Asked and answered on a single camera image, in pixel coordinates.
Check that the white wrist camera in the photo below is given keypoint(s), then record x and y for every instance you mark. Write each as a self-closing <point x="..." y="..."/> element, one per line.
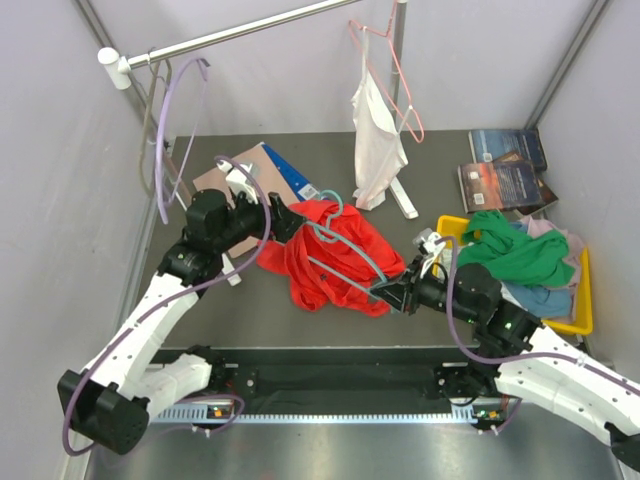
<point x="436" y="256"/>
<point x="238" y="183"/>

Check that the pink wire hanger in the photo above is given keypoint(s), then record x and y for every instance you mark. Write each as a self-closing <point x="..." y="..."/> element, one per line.
<point x="398" y="94"/>

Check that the red tank top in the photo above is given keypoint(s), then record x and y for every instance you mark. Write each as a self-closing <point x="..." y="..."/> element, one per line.
<point x="335" y="260"/>

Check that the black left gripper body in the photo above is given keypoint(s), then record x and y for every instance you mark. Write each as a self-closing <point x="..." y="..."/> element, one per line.
<point x="276" y="225"/>

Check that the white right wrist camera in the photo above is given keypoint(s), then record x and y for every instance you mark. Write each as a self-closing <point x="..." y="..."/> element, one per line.
<point x="436" y="256"/>

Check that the grey plastic hanger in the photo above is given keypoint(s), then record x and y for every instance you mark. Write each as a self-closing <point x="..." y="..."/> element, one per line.
<point x="163" y="72"/>

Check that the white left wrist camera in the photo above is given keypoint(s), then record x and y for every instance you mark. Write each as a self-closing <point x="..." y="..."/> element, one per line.
<point x="238" y="183"/>

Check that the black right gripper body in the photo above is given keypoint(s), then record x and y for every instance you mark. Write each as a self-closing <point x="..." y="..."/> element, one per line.
<point x="427" y="291"/>

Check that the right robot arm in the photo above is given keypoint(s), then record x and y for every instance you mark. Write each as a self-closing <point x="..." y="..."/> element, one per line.
<point x="520" y="356"/>

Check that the green garment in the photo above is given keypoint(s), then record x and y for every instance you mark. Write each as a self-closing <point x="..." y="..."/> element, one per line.
<point x="509" y="255"/>

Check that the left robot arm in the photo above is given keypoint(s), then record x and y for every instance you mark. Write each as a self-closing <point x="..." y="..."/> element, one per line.
<point x="112" y="400"/>

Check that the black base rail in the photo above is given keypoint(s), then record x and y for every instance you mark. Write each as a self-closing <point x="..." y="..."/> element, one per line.
<point x="342" y="381"/>

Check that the purple plastic hanger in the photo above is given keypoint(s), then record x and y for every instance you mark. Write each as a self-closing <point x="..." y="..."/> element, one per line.
<point x="164" y="196"/>

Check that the white tank top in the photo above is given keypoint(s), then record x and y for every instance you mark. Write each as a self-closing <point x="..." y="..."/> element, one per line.
<point x="379" y="155"/>

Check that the lilac garment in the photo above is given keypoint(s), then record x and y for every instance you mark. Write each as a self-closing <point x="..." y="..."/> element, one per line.
<point x="572" y="249"/>

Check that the teal plastic hanger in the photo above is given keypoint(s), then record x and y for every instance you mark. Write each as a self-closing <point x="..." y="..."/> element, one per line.
<point x="340" y="250"/>

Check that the dark brown cover book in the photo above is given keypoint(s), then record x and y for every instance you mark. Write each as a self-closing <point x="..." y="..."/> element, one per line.
<point x="545" y="190"/>

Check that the blue cover book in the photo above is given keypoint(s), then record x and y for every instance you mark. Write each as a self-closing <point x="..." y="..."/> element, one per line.
<point x="489" y="144"/>

